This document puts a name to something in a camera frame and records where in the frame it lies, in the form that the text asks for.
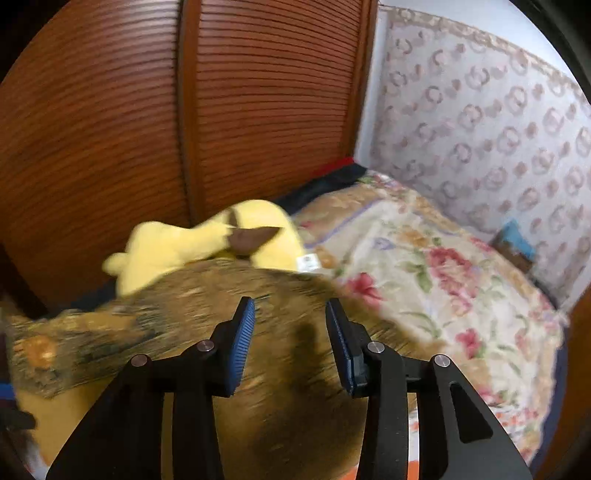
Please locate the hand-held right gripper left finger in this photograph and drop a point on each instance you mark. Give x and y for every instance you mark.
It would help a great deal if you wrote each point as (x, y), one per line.
(242, 346)

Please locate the golden brown patterned shirt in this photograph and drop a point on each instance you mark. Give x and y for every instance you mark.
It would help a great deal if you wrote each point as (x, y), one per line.
(286, 415)

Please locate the circle patterned sheer curtain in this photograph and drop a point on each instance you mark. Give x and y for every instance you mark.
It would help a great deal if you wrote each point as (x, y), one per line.
(485, 120)

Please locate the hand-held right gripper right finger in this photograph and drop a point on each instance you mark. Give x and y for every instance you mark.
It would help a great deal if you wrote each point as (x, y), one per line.
(339, 346)

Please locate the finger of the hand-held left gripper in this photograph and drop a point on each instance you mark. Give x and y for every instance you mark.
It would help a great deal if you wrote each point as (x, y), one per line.
(14, 419)

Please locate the floral blanket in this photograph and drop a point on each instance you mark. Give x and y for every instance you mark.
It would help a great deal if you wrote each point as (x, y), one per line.
(452, 295)

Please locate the dark navy blanket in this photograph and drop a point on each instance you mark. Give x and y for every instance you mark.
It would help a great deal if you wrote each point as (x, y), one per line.
(323, 184)

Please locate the yellow plush toy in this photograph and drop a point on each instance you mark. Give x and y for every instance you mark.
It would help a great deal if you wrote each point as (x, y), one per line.
(184, 240)

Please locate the blue topped box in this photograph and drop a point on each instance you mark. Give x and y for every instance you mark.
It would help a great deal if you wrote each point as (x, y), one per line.
(515, 247)

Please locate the brown louvered wooden wardrobe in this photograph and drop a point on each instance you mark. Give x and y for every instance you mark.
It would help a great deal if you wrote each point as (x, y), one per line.
(115, 115)

